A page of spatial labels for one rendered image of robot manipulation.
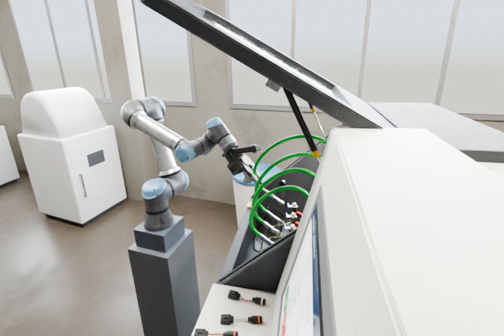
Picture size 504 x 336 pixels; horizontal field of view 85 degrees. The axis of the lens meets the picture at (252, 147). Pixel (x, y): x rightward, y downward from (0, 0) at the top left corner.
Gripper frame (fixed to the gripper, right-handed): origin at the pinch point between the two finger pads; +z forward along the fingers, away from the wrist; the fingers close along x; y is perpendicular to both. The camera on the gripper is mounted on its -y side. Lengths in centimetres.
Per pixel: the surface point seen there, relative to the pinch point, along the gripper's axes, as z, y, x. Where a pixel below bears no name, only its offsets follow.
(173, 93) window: -151, 92, -145
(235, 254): 18.6, 22.6, 11.9
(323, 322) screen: 24, -32, 77
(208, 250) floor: 13, 132, -102
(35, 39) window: -328, 195, -110
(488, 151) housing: 30, -66, 26
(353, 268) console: 20, -40, 78
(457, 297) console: 23, -47, 84
